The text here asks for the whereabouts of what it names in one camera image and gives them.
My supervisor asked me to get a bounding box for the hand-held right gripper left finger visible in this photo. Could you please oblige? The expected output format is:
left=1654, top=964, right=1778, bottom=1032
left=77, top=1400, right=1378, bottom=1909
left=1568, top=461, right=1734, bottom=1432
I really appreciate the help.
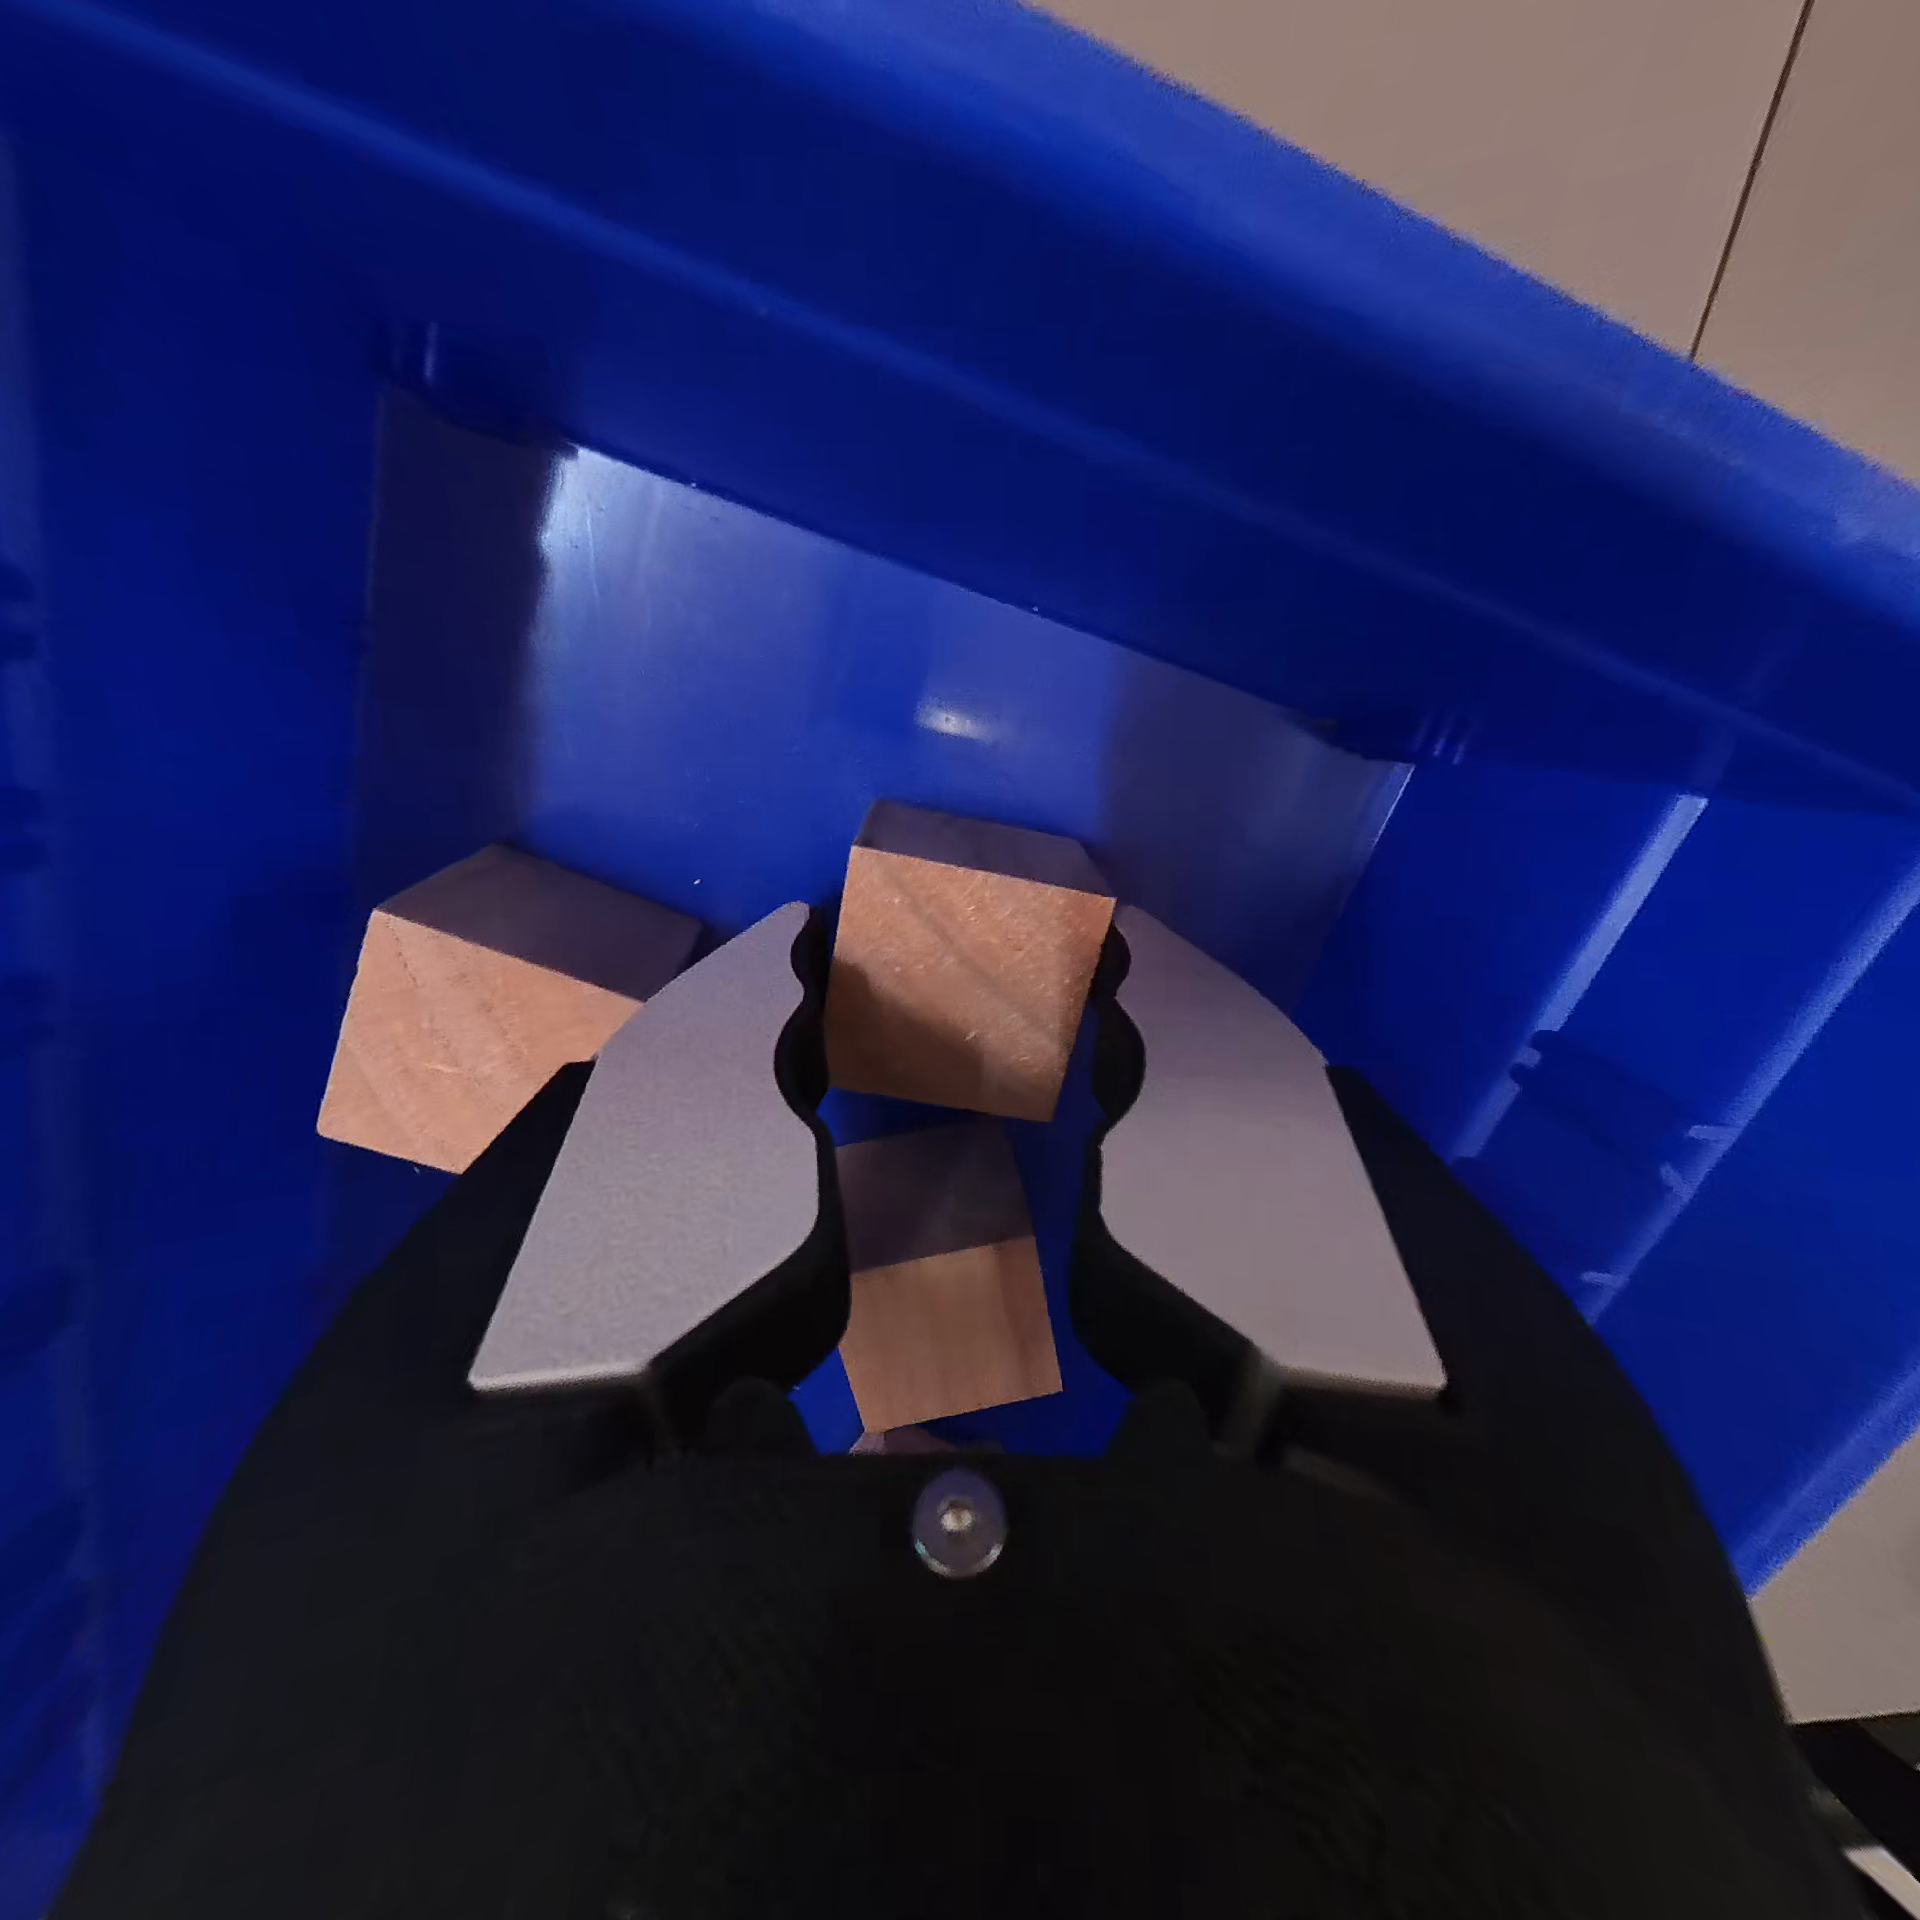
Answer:
left=465, top=900, right=856, bottom=1418

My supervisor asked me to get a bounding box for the blue plastic bin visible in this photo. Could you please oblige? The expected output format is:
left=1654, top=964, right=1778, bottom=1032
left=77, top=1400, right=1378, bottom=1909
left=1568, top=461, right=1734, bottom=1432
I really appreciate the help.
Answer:
left=0, top=0, right=1920, bottom=1920

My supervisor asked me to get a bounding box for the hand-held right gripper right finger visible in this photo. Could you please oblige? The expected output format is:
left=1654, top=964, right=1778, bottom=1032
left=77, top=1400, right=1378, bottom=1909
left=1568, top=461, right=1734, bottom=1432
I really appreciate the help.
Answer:
left=1066, top=903, right=1449, bottom=1439

